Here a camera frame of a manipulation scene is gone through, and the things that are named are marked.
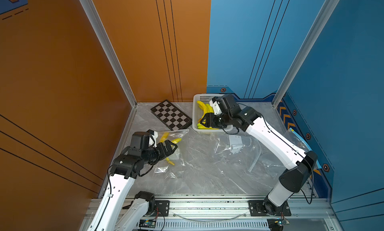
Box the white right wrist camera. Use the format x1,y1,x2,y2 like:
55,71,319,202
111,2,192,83
209,98,222,115

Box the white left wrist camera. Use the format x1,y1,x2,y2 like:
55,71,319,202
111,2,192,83
147,130,158,147

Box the black white chessboard box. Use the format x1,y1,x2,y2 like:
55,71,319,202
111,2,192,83
151,100,192,131

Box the yellow flat block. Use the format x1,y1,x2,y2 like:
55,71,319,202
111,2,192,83
159,132,169,143

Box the clear zip bag blue seal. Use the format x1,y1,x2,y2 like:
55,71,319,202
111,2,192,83
284,128,312,152

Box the green circuit board right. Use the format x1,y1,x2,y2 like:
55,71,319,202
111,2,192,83
275,219,290,227

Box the yellow green banana bunch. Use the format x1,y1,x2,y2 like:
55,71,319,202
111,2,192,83
197,116,219,130

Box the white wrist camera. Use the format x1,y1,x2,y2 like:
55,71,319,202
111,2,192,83
147,130,158,147
209,98,222,115

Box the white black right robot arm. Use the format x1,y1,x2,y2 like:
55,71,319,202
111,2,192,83
199,95,318,216

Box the aluminium front rail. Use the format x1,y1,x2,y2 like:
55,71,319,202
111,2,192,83
148,195,342,231

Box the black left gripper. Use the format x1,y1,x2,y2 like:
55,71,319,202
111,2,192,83
142,138,178,164

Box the white perforated plastic basket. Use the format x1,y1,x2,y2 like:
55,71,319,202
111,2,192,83
192,94,238,135

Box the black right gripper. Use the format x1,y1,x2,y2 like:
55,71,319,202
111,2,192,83
199,112,233,129

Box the aluminium corner post left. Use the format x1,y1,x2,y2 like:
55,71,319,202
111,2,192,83
79,0,137,108

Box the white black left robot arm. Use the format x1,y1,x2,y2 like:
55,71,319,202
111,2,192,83
88,130,178,231

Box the green circuit board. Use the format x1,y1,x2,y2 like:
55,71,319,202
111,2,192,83
138,219,157,230
275,219,290,227

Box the green circuit board left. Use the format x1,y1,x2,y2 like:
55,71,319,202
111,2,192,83
138,219,157,230

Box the aluminium corner post right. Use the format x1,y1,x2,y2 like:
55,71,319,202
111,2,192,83
272,0,340,108

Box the aluminium corner post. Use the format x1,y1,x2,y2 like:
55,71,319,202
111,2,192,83
79,0,137,108
272,0,340,108

